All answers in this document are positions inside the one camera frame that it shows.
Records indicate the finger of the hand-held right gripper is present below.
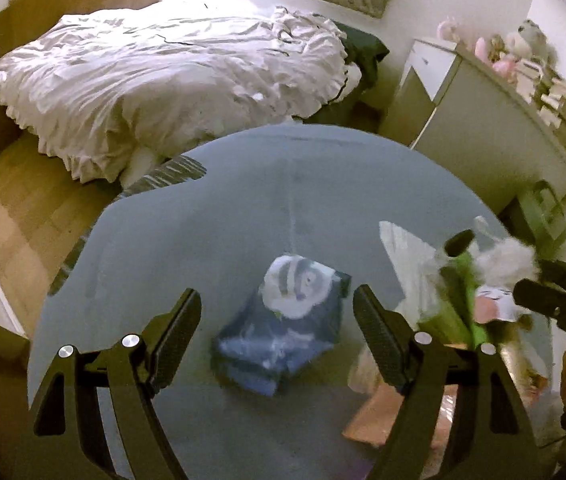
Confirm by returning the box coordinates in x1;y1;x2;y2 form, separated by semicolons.
443;229;566;282
513;280;566;322

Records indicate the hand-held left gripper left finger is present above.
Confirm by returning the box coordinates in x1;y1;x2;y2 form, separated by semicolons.
13;287;204;480

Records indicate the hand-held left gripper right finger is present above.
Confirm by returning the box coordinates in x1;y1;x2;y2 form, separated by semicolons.
352;284;558;480

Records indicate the white fluffy tissue wad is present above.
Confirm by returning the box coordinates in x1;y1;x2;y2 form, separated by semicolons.
473;237;544;291

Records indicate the white plastic bag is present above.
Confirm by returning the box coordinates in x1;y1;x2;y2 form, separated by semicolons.
350;219;556;411

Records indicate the green wrapper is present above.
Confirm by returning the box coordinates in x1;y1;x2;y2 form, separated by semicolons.
438;252;488;348

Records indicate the dark blue packet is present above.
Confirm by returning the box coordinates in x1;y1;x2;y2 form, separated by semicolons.
212;270;354;398

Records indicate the pink white printed wrapper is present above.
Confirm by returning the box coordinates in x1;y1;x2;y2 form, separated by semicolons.
475;285;534;323

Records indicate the orange cardboard piece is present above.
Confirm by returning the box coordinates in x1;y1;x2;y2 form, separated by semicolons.
343;385;458;451

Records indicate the white cabinet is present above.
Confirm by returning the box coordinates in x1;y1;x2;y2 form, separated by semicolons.
380;37;566;216

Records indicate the stack of books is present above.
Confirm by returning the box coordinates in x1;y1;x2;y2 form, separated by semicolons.
513;57;566;161

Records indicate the pink plush toy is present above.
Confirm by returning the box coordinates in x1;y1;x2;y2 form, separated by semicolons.
435;17;464;43
473;35;518;76

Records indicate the dark green blanket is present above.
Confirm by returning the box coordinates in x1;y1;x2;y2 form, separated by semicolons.
335;22;391;106

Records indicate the grey plush toy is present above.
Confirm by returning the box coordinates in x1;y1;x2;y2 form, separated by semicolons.
505;20;558;61

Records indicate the white ruffled duvet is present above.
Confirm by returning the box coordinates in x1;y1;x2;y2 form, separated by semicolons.
0;7;364;183

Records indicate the wooden bed headboard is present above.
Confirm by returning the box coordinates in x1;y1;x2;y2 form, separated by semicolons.
0;0;164;56

